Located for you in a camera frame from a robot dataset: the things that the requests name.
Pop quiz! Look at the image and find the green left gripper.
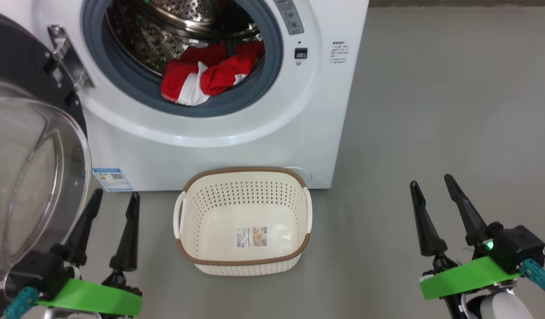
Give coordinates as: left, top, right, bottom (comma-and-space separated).
37, 188, 143, 317

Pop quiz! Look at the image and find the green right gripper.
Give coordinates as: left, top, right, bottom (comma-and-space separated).
409, 174, 521, 319

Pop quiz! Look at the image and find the black round glass washer door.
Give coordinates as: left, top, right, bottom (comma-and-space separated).
0, 10, 92, 293

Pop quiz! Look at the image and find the red and white garment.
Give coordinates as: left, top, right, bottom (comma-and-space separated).
160, 40, 265, 106

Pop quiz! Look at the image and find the cream basket with brown rim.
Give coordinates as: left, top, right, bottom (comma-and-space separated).
173, 167, 313, 276

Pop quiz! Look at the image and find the printed instruction label sticker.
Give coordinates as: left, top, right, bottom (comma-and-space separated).
236, 227, 268, 248

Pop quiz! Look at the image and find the white washing machine body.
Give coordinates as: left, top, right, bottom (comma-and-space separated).
31, 0, 370, 192

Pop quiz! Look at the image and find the metal door hinge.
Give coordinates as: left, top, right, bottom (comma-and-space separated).
48, 25, 95, 92

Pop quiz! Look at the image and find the blue energy label sticker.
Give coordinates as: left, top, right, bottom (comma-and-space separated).
92, 167, 133, 192

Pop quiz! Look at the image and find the round white filter cover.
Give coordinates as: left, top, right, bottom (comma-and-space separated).
284, 167, 313, 183

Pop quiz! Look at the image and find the black text sticker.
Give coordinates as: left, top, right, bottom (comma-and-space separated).
330, 42, 350, 65

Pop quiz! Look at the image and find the grey skirting board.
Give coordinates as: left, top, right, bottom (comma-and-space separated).
369, 0, 545, 8

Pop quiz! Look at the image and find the grey warning label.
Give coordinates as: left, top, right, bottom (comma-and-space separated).
273, 0, 305, 35

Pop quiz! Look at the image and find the teal right cable connector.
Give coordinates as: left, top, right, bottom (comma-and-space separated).
519, 259, 545, 303

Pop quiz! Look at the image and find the teal cable connector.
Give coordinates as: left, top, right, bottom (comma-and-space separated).
519, 259, 545, 303
3, 287, 39, 319

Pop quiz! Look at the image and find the teal left cable connector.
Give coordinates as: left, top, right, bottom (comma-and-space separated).
3, 287, 39, 319

